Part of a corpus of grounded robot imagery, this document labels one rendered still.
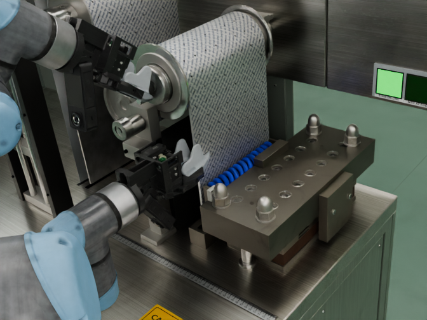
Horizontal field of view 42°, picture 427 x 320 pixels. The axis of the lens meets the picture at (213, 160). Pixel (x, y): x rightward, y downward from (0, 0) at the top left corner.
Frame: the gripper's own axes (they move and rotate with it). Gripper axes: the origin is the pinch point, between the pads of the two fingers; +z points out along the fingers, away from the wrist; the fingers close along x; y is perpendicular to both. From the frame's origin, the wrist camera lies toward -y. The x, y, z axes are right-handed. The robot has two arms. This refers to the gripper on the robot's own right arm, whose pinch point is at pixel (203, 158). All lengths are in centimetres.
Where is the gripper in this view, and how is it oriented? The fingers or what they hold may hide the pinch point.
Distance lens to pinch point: 109.9
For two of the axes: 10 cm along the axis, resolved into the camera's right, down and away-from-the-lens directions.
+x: -7.6, -2.7, 5.9
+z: 6.4, -4.4, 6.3
